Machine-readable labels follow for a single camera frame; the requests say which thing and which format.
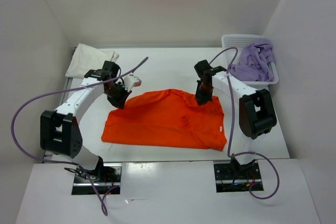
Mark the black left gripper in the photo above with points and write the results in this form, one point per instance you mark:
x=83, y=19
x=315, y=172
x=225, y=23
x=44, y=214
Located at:
x=121, y=102

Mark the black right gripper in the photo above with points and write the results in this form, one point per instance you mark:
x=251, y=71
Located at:
x=201, y=99

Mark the orange t shirt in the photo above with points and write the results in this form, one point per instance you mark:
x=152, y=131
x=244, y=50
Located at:
x=168, y=118

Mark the white t shirt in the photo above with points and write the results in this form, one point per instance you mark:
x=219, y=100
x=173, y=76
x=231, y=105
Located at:
x=86, y=58

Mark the lavender t shirt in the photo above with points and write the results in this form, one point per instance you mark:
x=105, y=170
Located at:
x=253, y=62

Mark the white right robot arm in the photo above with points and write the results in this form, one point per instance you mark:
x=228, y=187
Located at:
x=253, y=113

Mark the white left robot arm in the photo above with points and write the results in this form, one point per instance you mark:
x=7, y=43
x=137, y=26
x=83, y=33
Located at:
x=59, y=129

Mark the white plastic laundry basket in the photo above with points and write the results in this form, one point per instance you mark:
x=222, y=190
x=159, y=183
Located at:
x=240, y=41

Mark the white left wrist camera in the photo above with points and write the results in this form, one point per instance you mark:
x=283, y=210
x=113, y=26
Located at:
x=131, y=81

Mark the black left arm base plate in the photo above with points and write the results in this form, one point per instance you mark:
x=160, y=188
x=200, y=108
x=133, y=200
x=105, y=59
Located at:
x=112, y=179

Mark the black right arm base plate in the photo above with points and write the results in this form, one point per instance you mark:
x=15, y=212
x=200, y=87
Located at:
x=229, y=182

